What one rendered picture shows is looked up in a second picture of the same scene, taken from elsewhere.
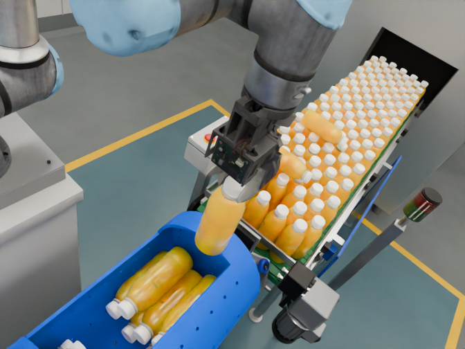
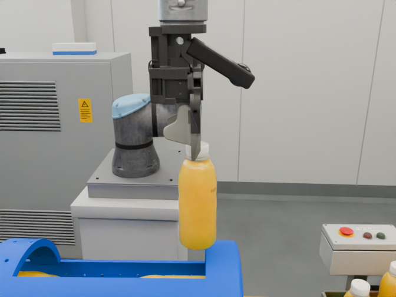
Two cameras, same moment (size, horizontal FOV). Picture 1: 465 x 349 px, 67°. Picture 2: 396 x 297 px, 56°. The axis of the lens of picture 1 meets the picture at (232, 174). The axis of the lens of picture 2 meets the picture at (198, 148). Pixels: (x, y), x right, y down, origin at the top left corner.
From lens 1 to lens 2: 0.64 m
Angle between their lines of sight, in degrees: 63
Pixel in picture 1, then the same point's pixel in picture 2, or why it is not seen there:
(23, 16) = not seen: hidden behind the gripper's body
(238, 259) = (219, 280)
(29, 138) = (175, 168)
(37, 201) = (148, 203)
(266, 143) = (177, 68)
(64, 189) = (170, 204)
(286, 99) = (165, 10)
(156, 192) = not seen: outside the picture
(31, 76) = (173, 109)
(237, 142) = (154, 63)
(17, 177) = (146, 180)
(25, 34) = not seen: hidden behind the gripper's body
